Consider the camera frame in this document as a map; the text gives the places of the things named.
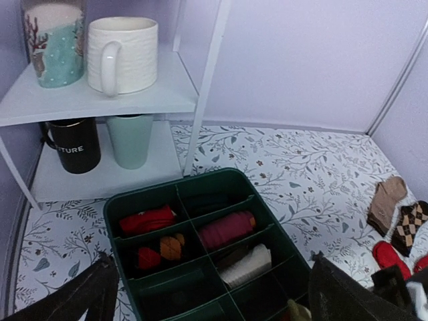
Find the pale green cup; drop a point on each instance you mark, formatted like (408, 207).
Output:
(130, 138)

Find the red folded sock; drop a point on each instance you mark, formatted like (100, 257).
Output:
(421, 264)

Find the black mug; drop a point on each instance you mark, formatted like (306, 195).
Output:
(76, 142)

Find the red argyle sock roll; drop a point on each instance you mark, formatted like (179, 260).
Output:
(165, 250)

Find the cream ceramic mug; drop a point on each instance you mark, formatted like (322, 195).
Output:
(122, 54)

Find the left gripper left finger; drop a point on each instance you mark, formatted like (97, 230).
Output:
(91, 294)

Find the tan brown plain sock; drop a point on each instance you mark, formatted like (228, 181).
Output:
(386, 196)

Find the brown argyle sock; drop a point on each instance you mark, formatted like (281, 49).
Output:
(411, 218)

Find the floral patterned table mat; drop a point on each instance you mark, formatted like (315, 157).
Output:
(318, 185)

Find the striped beige knit sock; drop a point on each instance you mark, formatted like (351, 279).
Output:
(297, 312)

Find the white metal shelf unit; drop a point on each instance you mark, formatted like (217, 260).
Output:
(173, 92)

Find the teal patterned mug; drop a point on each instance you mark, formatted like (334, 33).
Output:
(55, 38)

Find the red beige character sock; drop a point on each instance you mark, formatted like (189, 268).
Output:
(386, 256)

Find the green divided organizer bin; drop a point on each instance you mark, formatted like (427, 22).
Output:
(204, 248)

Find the magenta sock roll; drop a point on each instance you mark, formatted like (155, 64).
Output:
(227, 229)

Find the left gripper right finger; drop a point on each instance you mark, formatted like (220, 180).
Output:
(334, 295)

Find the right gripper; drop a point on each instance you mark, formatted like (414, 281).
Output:
(409, 294)

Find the red socks in bin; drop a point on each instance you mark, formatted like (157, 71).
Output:
(147, 221)

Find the navy sock roll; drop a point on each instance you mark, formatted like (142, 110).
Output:
(199, 205)

